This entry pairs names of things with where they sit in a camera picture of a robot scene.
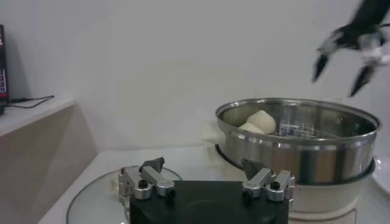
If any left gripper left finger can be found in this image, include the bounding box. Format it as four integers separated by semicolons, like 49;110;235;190
118;156;177;223

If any white round plate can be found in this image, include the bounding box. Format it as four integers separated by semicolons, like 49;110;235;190
372;155;390;195

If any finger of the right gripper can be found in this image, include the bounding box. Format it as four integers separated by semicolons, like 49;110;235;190
349;32;390;98
311;30;344;84

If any white steamed baozi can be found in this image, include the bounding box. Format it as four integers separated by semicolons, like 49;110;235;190
238;122;265;135
246;109;277;135

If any cream electric cooker pot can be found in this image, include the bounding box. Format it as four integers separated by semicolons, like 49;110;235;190
214;144;376;224

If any black laptop with red screen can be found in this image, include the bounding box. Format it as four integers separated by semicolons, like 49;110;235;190
0;24;9;116

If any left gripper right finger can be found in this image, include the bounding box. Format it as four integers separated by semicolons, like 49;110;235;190
240;158;296;208

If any black laptop cable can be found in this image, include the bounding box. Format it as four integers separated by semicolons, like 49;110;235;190
8;95;55;109

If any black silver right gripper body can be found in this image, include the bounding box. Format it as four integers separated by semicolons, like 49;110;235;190
331;0;390;51

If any round glass pot lid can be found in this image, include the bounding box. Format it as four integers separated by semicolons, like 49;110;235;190
66;166;183;224

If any perforated steel steamer basket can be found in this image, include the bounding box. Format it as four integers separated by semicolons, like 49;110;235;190
200;97;382;186

